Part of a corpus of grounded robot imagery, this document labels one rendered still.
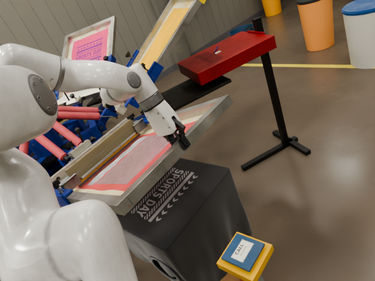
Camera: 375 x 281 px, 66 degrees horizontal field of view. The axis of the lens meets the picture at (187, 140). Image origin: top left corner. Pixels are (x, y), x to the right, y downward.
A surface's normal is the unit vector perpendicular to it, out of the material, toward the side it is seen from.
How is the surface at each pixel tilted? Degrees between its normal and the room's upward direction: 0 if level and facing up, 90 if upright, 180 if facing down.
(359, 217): 0
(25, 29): 90
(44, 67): 87
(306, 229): 0
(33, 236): 26
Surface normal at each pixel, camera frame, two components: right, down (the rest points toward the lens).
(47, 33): 0.60, 0.22
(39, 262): -0.11, 0.05
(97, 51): -0.38, -0.37
